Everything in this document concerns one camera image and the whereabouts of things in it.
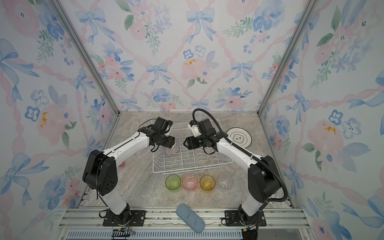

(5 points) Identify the white wire dish rack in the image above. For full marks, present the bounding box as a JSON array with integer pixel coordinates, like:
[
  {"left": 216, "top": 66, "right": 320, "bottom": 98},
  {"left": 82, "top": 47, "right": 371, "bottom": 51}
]
[{"left": 153, "top": 123, "right": 233, "bottom": 175}]

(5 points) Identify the yellow plastic cup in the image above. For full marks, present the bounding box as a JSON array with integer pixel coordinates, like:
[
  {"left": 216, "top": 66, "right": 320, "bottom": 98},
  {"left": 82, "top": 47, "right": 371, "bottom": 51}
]
[{"left": 200, "top": 175, "right": 216, "bottom": 192}]

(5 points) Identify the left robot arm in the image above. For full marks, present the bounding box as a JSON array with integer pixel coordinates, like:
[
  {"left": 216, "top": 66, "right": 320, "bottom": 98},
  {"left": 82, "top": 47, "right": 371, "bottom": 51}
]
[{"left": 82, "top": 117, "right": 176, "bottom": 226}]

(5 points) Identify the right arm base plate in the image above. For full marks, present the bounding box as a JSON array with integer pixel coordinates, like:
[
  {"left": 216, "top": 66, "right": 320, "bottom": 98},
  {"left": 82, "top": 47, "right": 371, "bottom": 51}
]
[{"left": 221, "top": 210, "right": 267, "bottom": 228}]

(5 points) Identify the green plastic cup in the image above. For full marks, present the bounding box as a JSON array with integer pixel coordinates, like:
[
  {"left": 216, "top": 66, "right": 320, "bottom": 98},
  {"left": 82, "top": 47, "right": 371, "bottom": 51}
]
[{"left": 165, "top": 174, "right": 182, "bottom": 191}]

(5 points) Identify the black corrugated cable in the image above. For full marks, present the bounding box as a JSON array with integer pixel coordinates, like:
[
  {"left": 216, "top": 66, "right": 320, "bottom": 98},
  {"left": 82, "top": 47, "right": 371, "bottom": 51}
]
[{"left": 192, "top": 108, "right": 289, "bottom": 203}]

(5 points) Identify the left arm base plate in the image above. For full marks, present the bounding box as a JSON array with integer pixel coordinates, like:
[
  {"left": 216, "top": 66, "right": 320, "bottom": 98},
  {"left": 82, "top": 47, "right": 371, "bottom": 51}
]
[{"left": 100, "top": 209, "right": 147, "bottom": 227}]

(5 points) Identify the plain white plate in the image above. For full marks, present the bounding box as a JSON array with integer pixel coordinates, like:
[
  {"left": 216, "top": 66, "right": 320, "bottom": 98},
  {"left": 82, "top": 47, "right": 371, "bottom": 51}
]
[{"left": 227, "top": 128, "right": 252, "bottom": 148}]

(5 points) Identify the pink plastic cup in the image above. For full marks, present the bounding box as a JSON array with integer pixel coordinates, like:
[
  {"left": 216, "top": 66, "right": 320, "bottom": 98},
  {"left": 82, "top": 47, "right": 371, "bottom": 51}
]
[{"left": 182, "top": 175, "right": 199, "bottom": 191}]

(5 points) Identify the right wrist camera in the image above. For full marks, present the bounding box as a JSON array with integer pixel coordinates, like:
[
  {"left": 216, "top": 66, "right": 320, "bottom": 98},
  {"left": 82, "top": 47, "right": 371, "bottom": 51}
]
[{"left": 188, "top": 121, "right": 202, "bottom": 138}]

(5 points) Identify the striped ceramic bowl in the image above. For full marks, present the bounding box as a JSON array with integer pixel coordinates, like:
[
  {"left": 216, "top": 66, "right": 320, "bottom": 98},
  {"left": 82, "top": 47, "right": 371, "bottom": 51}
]
[{"left": 169, "top": 143, "right": 180, "bottom": 155}]

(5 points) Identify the clear glass cup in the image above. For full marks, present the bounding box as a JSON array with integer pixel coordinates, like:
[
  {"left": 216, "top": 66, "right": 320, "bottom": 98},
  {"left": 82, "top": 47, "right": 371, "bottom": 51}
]
[{"left": 218, "top": 176, "right": 234, "bottom": 190}]

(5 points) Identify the aluminium front rail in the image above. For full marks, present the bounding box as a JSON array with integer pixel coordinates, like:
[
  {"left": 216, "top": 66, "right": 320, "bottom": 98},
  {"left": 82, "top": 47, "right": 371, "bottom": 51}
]
[{"left": 53, "top": 207, "right": 314, "bottom": 240}]

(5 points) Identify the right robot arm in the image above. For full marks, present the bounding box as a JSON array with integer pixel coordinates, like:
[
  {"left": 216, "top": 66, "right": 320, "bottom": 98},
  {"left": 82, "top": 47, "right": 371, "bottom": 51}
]
[{"left": 183, "top": 119, "right": 288, "bottom": 226}]

